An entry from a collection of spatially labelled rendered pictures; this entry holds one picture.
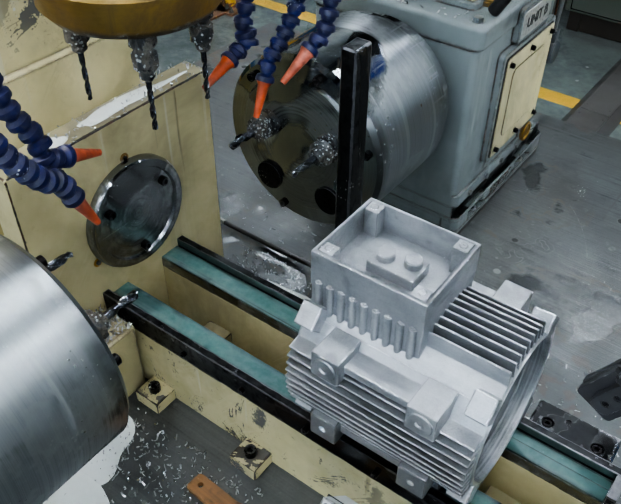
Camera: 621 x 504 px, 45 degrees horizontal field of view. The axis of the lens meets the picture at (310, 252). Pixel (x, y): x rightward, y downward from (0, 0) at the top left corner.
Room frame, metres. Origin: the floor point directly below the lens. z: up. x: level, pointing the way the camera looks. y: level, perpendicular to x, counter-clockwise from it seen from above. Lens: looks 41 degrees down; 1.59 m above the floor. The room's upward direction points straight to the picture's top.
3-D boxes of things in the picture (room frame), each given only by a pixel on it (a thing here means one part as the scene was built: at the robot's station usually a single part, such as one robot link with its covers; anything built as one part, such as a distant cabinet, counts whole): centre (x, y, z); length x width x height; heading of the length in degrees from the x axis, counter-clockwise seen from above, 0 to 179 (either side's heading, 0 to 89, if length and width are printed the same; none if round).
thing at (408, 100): (0.94, -0.06, 1.04); 0.41 x 0.25 x 0.25; 144
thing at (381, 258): (0.52, -0.08, 1.11); 0.12 x 0.11 x 0.07; 54
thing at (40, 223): (0.77, 0.26, 0.97); 0.30 x 0.11 x 0.34; 144
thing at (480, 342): (0.49, -0.11, 1.02); 0.20 x 0.19 x 0.19; 54
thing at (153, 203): (0.73, 0.21, 1.02); 0.15 x 0.02 x 0.15; 144
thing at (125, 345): (0.63, 0.26, 0.86); 0.07 x 0.06 x 0.12; 144
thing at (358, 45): (0.71, -0.05, 1.12); 0.04 x 0.03 x 0.26; 54
